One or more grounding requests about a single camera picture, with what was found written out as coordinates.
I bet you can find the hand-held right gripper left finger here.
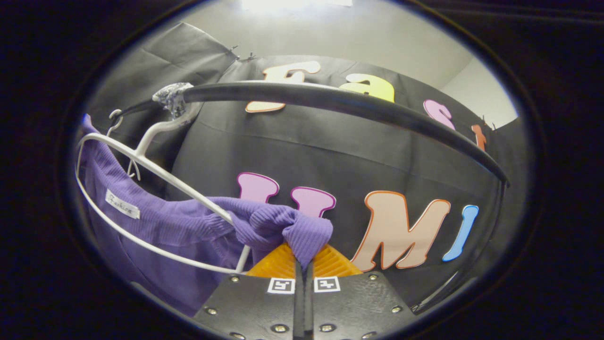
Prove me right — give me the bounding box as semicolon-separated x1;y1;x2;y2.
193;243;303;340

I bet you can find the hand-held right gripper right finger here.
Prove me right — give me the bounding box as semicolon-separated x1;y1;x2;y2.
306;244;419;340

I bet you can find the purple ribbed shirt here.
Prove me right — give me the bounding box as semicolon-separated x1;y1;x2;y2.
75;113;334;318

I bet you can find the white hanger with taped hook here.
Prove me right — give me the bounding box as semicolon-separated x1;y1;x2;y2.
75;94;252;275

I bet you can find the white plastic hanger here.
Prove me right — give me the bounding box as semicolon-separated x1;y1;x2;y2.
108;109;124;138

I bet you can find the black backdrop cloth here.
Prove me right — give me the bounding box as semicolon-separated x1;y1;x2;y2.
83;21;528;307

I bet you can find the silver tape wrap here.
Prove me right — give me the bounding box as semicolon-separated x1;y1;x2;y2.
152;83;194;119

